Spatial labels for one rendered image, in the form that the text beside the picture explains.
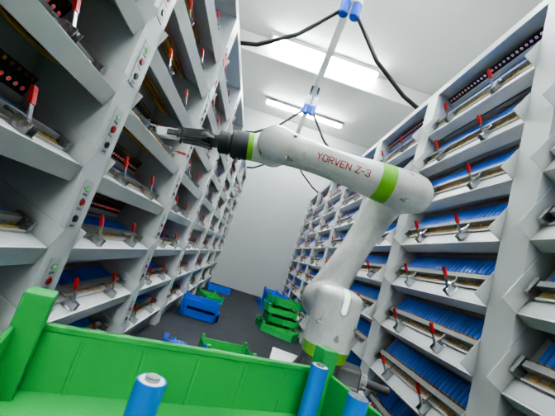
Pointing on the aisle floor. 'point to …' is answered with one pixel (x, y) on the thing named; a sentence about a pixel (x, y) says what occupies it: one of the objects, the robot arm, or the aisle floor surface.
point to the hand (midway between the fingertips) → (168, 133)
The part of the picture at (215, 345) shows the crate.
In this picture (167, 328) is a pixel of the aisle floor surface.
